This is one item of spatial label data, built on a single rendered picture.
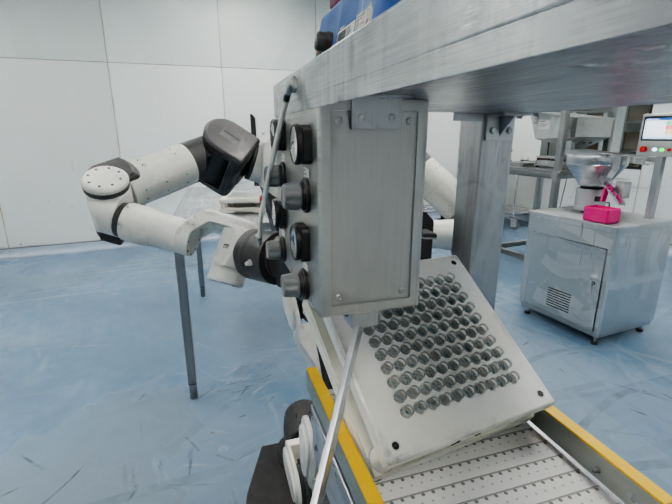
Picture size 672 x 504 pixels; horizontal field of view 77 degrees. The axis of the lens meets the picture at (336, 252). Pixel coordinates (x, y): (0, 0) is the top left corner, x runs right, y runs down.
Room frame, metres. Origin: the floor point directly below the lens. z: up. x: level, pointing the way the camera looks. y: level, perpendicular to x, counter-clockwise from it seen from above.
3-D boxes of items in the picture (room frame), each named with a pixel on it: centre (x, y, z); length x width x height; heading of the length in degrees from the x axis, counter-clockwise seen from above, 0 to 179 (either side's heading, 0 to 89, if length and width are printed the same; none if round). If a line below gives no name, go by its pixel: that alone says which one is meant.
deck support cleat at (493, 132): (0.66, -0.26, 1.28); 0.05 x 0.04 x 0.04; 107
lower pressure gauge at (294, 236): (0.41, 0.04, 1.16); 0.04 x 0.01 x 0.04; 17
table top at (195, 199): (2.65, 0.40, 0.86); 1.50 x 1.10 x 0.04; 15
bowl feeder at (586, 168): (2.78, -1.75, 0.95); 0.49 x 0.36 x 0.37; 24
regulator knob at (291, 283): (0.42, 0.04, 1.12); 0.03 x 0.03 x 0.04; 17
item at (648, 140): (2.59, -1.93, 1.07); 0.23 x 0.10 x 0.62; 24
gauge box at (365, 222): (0.49, 0.00, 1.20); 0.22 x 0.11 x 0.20; 17
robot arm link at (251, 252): (0.65, 0.08, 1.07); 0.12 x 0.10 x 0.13; 50
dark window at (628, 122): (5.55, -3.26, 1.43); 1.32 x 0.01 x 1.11; 24
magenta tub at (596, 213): (2.50, -1.60, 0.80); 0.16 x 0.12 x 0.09; 24
